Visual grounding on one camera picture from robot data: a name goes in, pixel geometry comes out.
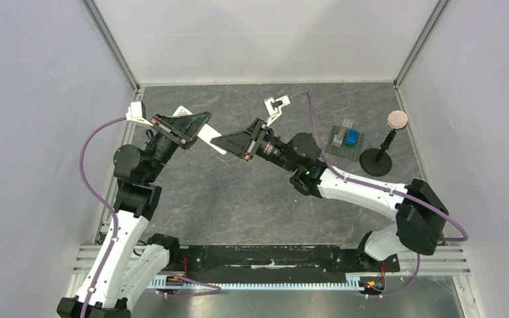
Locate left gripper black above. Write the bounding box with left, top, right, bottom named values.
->
left=142, top=110, right=209, bottom=183

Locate white remote control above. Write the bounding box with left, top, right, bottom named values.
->
left=172, top=105, right=227, bottom=155

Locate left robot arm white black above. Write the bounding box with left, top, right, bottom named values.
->
left=56, top=111, right=211, bottom=317

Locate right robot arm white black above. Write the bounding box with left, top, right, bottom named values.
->
left=210, top=119, right=449, bottom=270

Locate grey lego brick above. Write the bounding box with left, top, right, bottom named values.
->
left=331, top=134, right=345, bottom=148

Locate clear plastic block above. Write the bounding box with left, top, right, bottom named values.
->
left=342, top=118, right=353, bottom=130

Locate blue lego brick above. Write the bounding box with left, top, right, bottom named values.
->
left=345, top=129, right=360, bottom=148

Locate grey lego baseplate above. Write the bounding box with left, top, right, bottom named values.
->
left=324, top=125, right=367, bottom=162

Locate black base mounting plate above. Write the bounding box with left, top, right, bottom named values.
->
left=166, top=244, right=400, bottom=284

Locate black stand with pink disc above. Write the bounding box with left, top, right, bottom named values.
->
left=359, top=110, right=408, bottom=177

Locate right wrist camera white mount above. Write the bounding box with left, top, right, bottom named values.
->
left=264, top=95, right=290, bottom=127

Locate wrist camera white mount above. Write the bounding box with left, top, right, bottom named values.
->
left=264, top=95, right=290, bottom=127
left=125, top=101, right=153, bottom=127

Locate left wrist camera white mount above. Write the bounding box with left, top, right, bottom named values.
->
left=125, top=101, right=153, bottom=127

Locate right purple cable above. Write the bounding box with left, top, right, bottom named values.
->
left=288, top=91, right=470, bottom=244

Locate purple cable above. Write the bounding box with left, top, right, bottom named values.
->
left=80, top=117, right=128, bottom=318
left=288, top=91, right=470, bottom=244

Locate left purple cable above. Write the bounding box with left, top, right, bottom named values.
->
left=80, top=117, right=128, bottom=318

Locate white slotted cable duct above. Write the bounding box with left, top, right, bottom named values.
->
left=146, top=272, right=368, bottom=292

